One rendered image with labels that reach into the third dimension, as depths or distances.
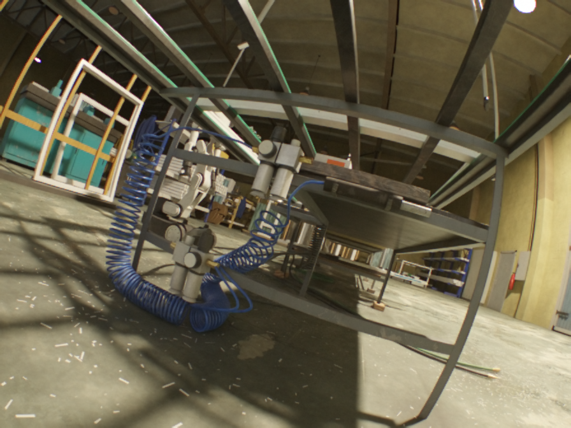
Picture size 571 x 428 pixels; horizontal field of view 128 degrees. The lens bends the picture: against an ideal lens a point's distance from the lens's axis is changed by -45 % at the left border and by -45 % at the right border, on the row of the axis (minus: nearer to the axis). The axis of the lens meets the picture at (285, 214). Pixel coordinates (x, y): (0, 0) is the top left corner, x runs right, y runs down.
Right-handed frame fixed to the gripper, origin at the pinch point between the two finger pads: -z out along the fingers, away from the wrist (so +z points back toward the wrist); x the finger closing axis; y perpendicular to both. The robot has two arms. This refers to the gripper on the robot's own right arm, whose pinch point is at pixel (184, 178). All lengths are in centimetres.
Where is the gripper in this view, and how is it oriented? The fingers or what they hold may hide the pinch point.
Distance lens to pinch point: 224.2
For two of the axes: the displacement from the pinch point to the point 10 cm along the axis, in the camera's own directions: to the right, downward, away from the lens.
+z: 1.2, -9.8, 1.3
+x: 9.6, 0.9, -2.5
